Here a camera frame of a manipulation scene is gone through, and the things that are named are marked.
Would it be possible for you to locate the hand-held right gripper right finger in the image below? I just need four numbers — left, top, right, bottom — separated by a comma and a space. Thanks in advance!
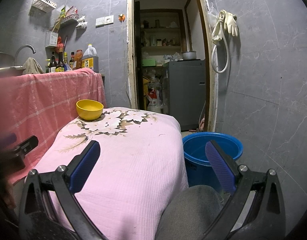
203, 140, 286, 240

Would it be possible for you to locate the white wall basket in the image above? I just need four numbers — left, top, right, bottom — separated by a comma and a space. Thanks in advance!
31, 0, 57, 12

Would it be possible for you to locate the grey cabinet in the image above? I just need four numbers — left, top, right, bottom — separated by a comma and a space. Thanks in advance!
162, 59, 206, 131

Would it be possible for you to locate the blue plastic bucket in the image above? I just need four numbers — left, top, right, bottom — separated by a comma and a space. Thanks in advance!
182, 132, 244, 193

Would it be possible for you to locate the white plastic bag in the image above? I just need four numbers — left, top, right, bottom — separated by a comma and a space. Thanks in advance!
76, 16, 88, 29

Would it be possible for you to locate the person's left hand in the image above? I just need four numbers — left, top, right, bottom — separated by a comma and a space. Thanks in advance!
0, 172, 16, 209

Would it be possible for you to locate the white utensil holder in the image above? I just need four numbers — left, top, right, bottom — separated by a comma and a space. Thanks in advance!
45, 31, 58, 48

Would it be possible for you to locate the pink plaid cloth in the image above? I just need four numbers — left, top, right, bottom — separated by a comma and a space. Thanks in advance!
0, 67, 108, 184

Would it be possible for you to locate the white shower hose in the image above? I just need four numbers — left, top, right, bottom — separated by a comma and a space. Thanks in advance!
211, 11, 230, 74

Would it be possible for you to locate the metal pot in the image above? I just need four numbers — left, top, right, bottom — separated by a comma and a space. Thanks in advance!
0, 50, 14, 68

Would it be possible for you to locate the orange bottle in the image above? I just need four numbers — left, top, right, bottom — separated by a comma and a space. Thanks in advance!
74, 49, 83, 70

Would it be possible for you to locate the wooden shelf unit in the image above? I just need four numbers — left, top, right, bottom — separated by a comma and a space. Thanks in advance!
136, 9, 185, 65

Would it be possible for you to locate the metal faucet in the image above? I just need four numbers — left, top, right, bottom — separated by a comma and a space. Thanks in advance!
14, 44, 36, 65

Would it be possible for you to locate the person's grey trouser leg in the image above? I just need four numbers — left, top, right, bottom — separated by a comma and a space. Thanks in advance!
153, 184, 224, 240

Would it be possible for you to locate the white cooking pot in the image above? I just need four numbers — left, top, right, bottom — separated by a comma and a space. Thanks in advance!
182, 50, 197, 60

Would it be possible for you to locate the wall rack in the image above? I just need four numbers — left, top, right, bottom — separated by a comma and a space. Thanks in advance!
60, 14, 79, 25

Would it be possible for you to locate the cooking oil jug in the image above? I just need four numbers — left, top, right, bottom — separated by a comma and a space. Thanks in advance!
81, 44, 100, 73

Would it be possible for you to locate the clear plastic bag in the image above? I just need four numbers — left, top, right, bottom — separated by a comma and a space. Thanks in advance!
208, 5, 219, 23

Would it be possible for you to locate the beige rag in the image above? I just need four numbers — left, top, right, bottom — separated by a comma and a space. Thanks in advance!
22, 57, 44, 75

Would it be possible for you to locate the tall dark sauce bottle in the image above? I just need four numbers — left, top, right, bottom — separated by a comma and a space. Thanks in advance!
55, 48, 65, 72

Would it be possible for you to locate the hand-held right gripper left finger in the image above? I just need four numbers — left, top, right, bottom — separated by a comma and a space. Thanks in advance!
19, 140, 106, 240

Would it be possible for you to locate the white and red sack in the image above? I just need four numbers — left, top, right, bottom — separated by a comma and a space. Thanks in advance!
147, 88, 163, 113

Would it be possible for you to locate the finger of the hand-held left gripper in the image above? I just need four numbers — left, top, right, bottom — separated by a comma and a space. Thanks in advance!
15, 135, 39, 155
0, 132, 17, 145

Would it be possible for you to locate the wooden door frame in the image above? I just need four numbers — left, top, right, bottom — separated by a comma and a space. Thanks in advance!
126, 0, 219, 133

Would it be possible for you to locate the yellow bowl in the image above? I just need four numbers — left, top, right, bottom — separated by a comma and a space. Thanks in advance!
76, 99, 104, 121

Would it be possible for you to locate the beige rubber glove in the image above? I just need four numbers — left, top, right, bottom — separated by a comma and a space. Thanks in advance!
223, 9, 239, 37

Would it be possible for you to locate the pink floral blanket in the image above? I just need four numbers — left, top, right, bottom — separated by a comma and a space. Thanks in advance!
26, 107, 189, 240

